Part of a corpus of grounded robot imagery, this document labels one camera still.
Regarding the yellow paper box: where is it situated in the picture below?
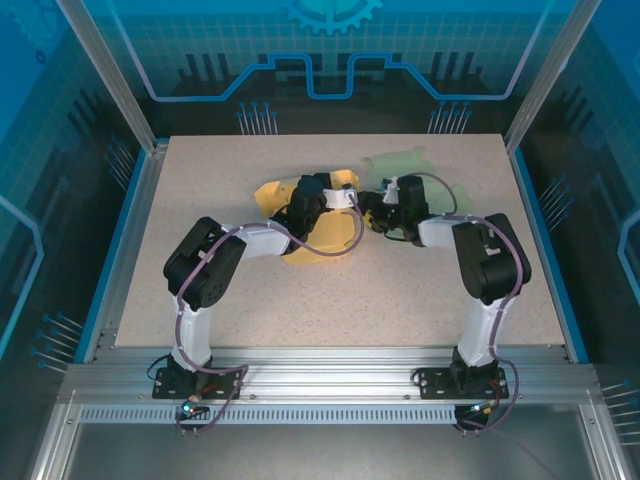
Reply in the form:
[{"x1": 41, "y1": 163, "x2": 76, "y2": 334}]
[{"x1": 253, "y1": 168, "x2": 362, "y2": 266}]

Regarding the green paper box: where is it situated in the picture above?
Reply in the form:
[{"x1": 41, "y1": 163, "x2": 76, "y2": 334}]
[{"x1": 362, "y1": 144, "x2": 476, "y2": 217}]

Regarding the blue table edge strip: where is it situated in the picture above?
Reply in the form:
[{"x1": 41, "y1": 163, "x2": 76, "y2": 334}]
[
  {"x1": 73, "y1": 148, "x2": 151, "y2": 364},
  {"x1": 512, "y1": 147, "x2": 591, "y2": 364}
]

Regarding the grey metal bottom plate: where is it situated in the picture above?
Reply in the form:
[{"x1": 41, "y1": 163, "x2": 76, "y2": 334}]
[{"x1": 64, "y1": 423, "x2": 601, "y2": 480}]

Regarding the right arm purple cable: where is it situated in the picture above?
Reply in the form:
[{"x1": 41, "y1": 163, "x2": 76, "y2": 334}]
[{"x1": 397, "y1": 172, "x2": 531, "y2": 436}]

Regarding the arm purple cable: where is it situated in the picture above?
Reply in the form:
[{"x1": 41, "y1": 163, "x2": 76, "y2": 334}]
[
  {"x1": 171, "y1": 192, "x2": 365, "y2": 437},
  {"x1": 397, "y1": 172, "x2": 531, "y2": 436}
]

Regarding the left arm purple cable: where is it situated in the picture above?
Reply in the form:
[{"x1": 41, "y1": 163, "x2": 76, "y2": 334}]
[{"x1": 171, "y1": 192, "x2": 365, "y2": 437}]

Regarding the wide aluminium frame rail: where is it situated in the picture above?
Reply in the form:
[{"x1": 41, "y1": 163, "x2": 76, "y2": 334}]
[{"x1": 57, "y1": 346, "x2": 601, "y2": 407}]

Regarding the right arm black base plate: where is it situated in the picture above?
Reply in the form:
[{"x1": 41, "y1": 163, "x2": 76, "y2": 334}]
[{"x1": 415, "y1": 367, "x2": 510, "y2": 401}]

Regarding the aluminium corner post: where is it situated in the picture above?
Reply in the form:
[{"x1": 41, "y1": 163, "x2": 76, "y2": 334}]
[
  {"x1": 53, "y1": 0, "x2": 170, "y2": 156},
  {"x1": 503, "y1": 0, "x2": 604, "y2": 154}
]

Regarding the slotted grey cable duct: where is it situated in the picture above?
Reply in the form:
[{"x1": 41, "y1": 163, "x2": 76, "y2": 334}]
[{"x1": 77, "y1": 405, "x2": 459, "y2": 426}]

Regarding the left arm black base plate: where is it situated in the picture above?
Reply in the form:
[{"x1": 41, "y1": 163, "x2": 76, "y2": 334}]
[{"x1": 152, "y1": 366, "x2": 245, "y2": 401}]

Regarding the narrow aluminium frame rail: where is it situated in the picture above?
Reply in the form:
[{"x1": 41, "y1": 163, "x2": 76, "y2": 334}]
[
  {"x1": 29, "y1": 402, "x2": 81, "y2": 480},
  {"x1": 579, "y1": 402, "x2": 629, "y2": 480}
]

